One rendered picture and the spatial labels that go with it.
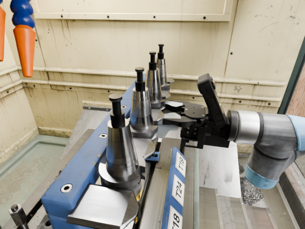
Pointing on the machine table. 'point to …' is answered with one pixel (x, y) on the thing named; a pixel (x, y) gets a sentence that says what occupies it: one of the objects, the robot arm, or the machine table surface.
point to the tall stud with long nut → (18, 216)
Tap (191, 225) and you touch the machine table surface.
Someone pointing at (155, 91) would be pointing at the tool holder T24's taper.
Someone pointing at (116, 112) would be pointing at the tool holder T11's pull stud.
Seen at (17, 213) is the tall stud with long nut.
